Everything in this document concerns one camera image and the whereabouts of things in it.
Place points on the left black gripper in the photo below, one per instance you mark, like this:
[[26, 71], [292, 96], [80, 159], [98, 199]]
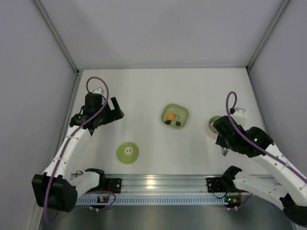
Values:
[[111, 113]]

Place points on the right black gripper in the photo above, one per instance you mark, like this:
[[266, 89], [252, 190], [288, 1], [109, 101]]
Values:
[[222, 141]]

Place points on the green macaron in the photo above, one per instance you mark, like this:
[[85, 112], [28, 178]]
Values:
[[214, 119]]

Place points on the orange macaron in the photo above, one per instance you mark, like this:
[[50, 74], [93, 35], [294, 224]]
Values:
[[170, 117]]

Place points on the metal tongs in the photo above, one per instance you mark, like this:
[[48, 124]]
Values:
[[224, 151]]

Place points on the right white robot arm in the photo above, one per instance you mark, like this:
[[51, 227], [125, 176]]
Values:
[[266, 153]]

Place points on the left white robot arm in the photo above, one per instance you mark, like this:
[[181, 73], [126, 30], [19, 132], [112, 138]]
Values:
[[54, 188]]

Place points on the steel bowl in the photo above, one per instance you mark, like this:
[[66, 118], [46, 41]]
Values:
[[211, 131]]

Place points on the green round lid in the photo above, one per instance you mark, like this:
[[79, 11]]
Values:
[[127, 153]]

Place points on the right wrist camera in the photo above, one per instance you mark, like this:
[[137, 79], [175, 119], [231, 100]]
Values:
[[240, 116]]

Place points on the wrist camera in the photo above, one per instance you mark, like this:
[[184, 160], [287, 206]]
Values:
[[240, 116], [98, 91]]

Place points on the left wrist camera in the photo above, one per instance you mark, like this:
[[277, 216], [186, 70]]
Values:
[[98, 91]]

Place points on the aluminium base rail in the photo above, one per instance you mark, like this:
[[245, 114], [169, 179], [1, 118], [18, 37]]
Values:
[[194, 184]]

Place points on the slotted cable duct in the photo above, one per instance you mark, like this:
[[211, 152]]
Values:
[[138, 200]]

